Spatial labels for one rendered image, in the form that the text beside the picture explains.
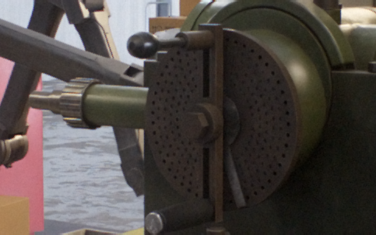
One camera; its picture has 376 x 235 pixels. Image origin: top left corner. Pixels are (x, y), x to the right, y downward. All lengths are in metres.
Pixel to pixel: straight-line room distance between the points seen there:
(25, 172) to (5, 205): 0.78
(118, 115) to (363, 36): 0.28
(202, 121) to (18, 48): 1.00
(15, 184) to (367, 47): 4.48
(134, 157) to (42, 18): 0.35
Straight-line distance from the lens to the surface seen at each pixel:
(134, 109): 1.43
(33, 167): 5.85
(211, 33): 1.31
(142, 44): 1.22
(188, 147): 1.36
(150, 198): 1.51
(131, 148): 2.68
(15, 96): 2.83
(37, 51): 2.25
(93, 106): 1.46
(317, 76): 1.36
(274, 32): 1.39
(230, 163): 1.33
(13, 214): 5.12
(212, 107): 1.31
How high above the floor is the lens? 1.34
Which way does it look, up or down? 7 degrees down
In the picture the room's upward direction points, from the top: straight up
